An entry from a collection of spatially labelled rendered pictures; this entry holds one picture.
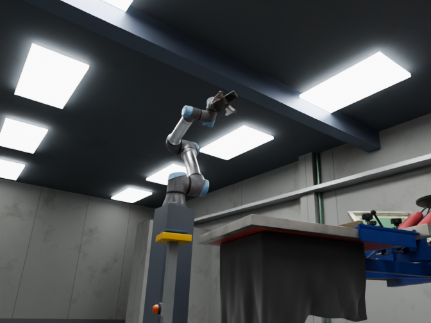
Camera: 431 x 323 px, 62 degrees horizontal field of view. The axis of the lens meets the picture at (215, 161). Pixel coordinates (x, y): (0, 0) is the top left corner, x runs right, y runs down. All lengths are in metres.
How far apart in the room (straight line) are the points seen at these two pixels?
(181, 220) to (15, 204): 8.00
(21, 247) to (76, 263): 1.35
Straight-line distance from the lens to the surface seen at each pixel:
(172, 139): 2.47
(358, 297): 1.64
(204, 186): 2.24
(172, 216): 2.07
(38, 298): 9.82
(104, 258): 10.22
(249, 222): 1.31
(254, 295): 1.47
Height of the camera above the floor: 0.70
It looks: 21 degrees up
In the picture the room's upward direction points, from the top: 3 degrees clockwise
